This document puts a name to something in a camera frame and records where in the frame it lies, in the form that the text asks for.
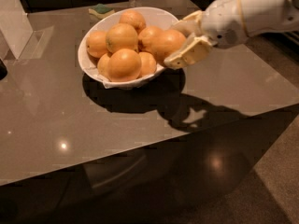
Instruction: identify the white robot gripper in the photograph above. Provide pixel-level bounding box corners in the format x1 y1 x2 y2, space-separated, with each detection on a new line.
164 0 249 70

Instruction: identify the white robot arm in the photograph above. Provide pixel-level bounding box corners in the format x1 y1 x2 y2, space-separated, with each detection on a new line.
164 0 299 69

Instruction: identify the white oval bowl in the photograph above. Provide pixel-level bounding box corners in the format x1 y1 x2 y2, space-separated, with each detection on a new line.
78 7 178 90

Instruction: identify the orange at bowl back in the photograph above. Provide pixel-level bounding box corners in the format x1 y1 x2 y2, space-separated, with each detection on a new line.
119 9 146 33

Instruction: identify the small orange low right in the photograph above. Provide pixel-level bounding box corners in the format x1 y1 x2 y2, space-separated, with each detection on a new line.
139 52 157 77

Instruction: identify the large orange top centre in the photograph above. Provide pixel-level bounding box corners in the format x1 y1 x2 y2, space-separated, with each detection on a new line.
106 23 138 53

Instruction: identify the large orange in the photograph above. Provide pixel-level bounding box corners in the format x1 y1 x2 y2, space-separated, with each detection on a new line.
106 23 138 53
107 49 141 82

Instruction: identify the large orange at front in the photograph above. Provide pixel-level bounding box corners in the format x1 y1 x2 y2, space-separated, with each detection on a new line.
107 49 141 82

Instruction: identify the small orange front left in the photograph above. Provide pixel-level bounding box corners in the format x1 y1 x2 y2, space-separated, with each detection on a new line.
97 52 111 77

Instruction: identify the yellow green sponge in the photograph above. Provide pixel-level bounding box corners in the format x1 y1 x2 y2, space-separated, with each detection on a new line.
88 4 115 20

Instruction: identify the white box at left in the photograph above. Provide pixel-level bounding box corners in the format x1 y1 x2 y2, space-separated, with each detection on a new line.
0 0 34 59

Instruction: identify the dark object at left edge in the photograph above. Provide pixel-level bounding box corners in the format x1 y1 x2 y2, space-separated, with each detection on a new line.
0 58 7 80

